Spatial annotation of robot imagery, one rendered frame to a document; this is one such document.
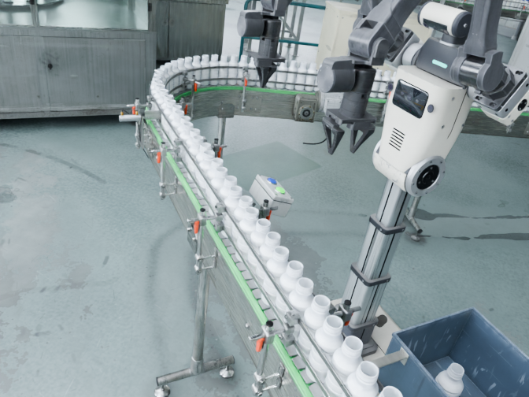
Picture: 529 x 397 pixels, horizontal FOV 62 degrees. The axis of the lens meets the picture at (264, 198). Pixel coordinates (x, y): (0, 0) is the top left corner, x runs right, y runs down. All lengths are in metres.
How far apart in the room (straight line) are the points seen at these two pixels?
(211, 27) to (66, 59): 2.73
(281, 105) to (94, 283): 1.50
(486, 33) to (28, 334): 2.26
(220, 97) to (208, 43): 3.86
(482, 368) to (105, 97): 3.70
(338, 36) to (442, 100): 3.77
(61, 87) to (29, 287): 2.07
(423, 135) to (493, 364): 0.70
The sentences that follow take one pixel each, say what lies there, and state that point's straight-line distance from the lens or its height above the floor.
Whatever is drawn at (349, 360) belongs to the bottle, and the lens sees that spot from 0.93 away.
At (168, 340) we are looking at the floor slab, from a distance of 2.39.
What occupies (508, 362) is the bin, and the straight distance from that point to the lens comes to 1.48.
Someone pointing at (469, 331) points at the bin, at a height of 0.87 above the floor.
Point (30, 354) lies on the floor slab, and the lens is 2.44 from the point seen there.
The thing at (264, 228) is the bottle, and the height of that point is 1.16.
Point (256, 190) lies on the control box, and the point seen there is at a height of 1.08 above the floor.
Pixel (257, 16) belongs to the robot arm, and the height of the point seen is 1.61.
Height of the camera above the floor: 1.83
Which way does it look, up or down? 31 degrees down
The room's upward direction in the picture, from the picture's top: 9 degrees clockwise
